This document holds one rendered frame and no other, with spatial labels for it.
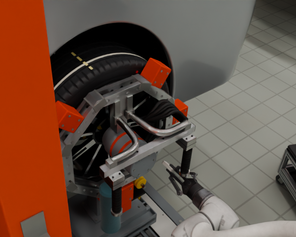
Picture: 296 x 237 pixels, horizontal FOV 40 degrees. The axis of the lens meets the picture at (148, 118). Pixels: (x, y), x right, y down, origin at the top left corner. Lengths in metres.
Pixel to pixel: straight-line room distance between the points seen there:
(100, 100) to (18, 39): 0.76
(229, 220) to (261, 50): 2.72
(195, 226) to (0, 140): 0.96
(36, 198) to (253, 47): 3.46
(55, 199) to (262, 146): 2.21
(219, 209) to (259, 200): 1.03
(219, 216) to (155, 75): 0.61
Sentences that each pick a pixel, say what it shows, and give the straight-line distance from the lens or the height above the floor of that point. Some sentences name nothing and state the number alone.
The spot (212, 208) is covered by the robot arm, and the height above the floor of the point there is 0.69.
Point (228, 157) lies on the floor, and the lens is 2.92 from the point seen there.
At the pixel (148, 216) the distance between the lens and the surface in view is 2.34.
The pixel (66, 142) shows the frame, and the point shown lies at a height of 0.99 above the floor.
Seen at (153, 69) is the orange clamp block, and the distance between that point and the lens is 1.61.
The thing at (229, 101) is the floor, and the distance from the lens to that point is 3.42.
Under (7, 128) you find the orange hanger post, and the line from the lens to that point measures 0.85.
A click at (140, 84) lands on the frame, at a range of 1.56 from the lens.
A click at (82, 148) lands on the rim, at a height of 0.81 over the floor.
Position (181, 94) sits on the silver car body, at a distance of 2.04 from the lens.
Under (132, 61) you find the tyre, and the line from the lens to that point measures 1.61.
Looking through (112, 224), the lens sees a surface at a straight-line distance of 1.80.
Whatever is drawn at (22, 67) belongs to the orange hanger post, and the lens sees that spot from 0.79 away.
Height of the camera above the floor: 2.02
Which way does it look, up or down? 40 degrees down
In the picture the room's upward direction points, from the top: 4 degrees clockwise
